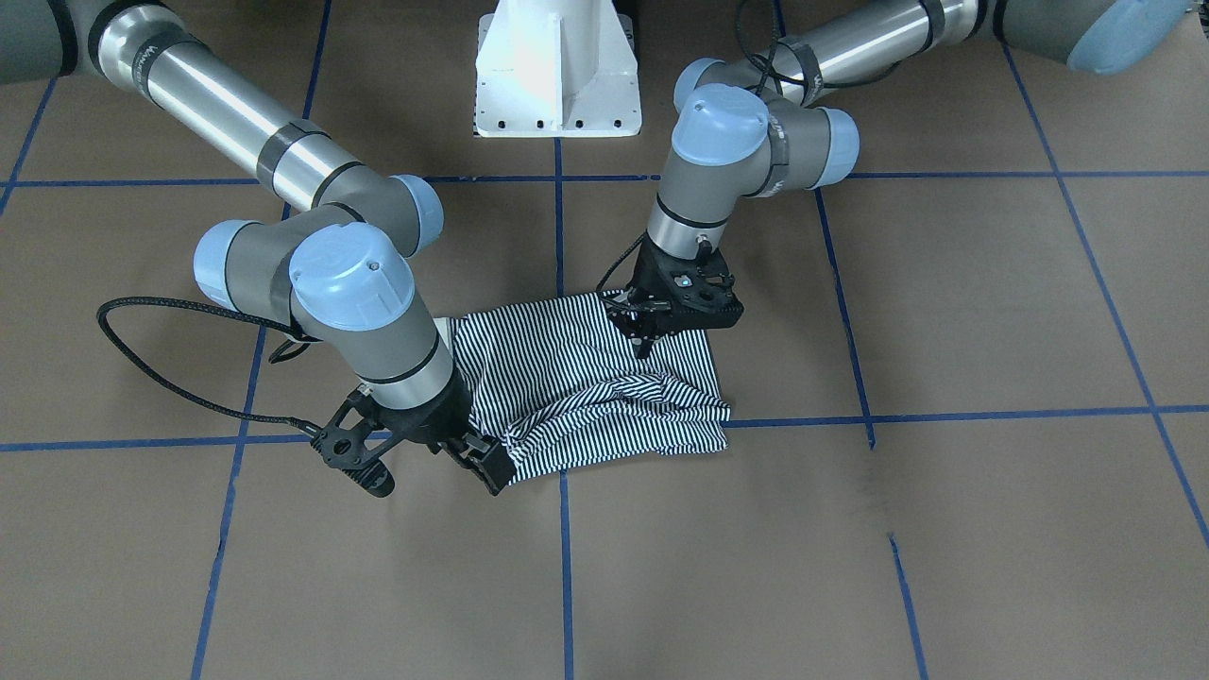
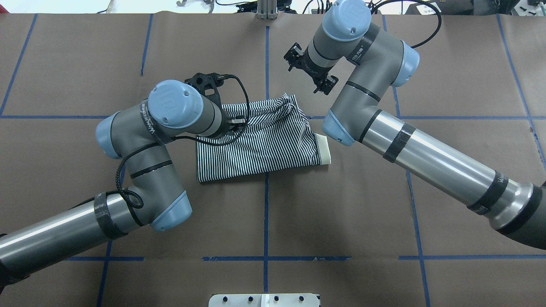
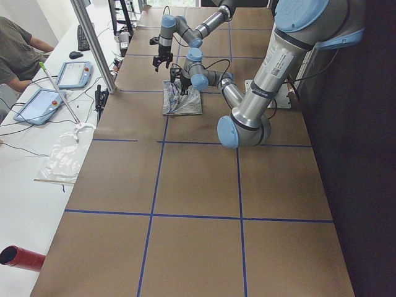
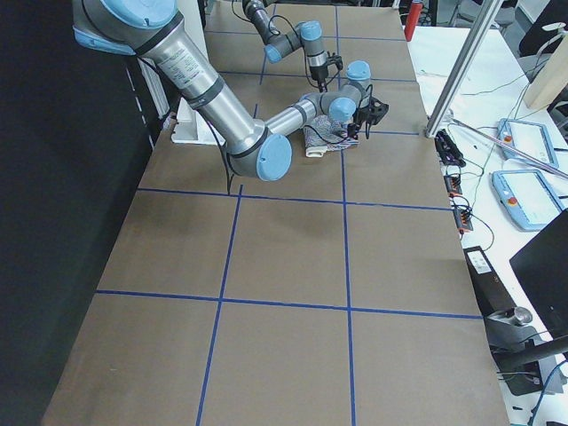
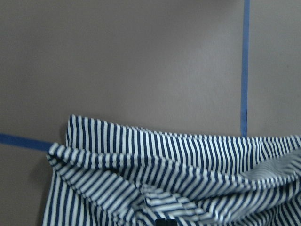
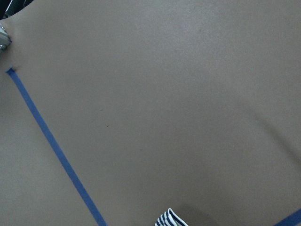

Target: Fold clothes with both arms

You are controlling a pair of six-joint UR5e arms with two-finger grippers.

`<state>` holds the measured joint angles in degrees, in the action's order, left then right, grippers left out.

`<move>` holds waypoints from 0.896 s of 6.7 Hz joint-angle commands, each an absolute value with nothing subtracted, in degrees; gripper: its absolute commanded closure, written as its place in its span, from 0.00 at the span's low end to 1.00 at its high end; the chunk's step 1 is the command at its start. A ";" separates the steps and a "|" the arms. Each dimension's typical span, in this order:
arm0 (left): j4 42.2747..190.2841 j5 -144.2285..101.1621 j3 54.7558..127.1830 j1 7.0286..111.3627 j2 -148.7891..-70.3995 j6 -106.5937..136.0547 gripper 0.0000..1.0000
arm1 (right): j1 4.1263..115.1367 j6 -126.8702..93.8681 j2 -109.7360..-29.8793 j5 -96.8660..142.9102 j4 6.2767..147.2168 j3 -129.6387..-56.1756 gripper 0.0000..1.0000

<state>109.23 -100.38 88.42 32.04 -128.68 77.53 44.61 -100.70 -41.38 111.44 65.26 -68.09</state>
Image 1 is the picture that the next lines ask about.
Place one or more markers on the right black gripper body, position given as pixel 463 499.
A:
pixel 430 412

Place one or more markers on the blue white striped polo shirt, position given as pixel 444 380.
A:
pixel 560 387

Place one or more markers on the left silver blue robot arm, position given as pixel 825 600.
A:
pixel 755 128

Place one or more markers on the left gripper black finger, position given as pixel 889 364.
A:
pixel 644 343

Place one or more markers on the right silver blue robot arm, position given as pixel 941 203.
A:
pixel 332 270

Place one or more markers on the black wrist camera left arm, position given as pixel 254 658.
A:
pixel 700 297

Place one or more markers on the white mounting pillar with base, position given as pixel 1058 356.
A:
pixel 558 69

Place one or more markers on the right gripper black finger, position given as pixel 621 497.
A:
pixel 486 457

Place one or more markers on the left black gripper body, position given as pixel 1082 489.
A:
pixel 649 279

